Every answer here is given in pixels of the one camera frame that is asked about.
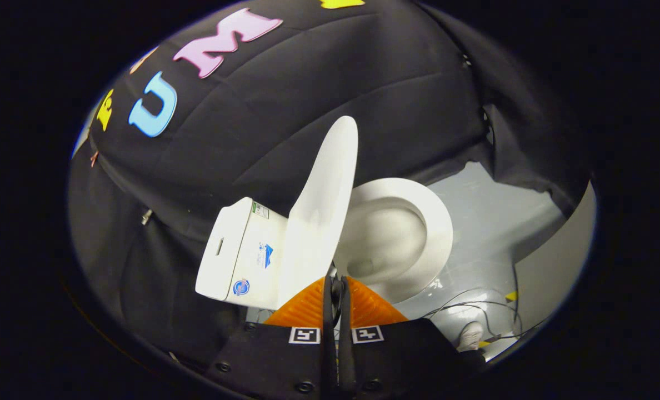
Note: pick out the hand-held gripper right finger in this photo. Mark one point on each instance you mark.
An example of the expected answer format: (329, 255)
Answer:
(396, 361)

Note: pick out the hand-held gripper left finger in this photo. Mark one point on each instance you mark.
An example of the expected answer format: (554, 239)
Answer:
(285, 361)

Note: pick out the white toilet lid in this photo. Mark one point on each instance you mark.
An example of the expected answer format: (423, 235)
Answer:
(324, 211)

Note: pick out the white ceramic toilet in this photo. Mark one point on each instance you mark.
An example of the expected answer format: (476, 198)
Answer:
(241, 250)

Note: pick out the white toilet seat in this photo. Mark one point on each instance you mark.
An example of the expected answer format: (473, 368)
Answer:
(438, 239)

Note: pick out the person's white shoe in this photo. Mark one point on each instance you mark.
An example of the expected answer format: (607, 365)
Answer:
(470, 335)

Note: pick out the silver metal clip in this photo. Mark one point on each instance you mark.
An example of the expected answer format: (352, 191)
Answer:
(146, 216)

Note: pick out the orange clamp clip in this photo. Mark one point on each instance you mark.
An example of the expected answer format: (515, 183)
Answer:
(94, 159)

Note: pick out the black backdrop cloth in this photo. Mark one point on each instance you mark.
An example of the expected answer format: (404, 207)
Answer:
(308, 83)

